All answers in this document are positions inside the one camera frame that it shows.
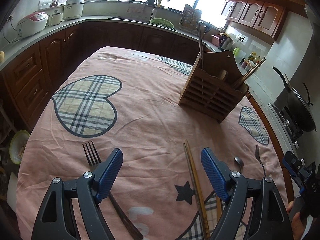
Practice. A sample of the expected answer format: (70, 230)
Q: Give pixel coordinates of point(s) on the wooden utensil holder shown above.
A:
(211, 85)

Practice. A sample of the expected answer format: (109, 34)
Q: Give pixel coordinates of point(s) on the pink heart-patterned tablecloth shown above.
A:
(121, 98)

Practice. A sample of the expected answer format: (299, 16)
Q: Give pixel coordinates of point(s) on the upper wooden wall cabinets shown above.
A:
(264, 17)

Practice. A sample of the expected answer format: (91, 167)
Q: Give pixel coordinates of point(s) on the green bowl on floor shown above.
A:
(17, 146)

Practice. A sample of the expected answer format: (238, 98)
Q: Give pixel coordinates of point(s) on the condiment bottles group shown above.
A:
(251, 61)

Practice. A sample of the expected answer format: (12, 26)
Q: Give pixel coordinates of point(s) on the steel electric kettle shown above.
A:
(225, 42)

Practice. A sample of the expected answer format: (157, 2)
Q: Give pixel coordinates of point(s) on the fork with dark handle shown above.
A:
(93, 159)

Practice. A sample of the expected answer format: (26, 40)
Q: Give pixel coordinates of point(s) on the pink container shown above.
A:
(216, 40)

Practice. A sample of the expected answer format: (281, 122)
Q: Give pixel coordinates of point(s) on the dish drying rack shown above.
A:
(189, 21)

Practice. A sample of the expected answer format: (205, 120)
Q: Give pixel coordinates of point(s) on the person's right hand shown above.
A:
(300, 229)

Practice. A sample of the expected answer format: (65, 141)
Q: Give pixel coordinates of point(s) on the chrome sink faucet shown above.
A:
(154, 10)

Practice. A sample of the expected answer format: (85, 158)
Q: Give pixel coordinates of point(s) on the green round lid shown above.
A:
(236, 51)

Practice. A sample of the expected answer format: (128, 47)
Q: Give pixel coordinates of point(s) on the green colander with vegetables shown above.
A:
(162, 23)

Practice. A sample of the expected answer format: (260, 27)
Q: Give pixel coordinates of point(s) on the dark wooden chopstick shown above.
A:
(193, 177)

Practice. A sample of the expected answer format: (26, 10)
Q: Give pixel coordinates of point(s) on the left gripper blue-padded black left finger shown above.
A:
(56, 219)

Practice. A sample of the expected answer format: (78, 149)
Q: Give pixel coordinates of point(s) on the metal spoon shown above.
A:
(239, 163)

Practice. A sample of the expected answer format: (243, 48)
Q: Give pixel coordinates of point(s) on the dark utensil handle in holder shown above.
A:
(200, 42)

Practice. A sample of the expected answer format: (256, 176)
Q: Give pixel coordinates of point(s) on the chopsticks standing in holder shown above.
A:
(238, 83)

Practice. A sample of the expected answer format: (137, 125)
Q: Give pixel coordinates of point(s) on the white red rice cooker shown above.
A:
(31, 24)

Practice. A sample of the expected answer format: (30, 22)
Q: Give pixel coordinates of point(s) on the gas stove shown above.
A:
(290, 126)

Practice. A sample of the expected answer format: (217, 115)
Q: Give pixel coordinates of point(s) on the white electric pot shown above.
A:
(73, 9)

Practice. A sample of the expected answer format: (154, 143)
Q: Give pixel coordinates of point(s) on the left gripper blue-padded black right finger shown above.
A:
(268, 216)

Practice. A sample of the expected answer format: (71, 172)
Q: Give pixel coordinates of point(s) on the lower wooden base cabinets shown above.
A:
(32, 74)

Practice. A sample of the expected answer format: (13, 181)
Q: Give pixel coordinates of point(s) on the black wok with lid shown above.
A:
(298, 107)

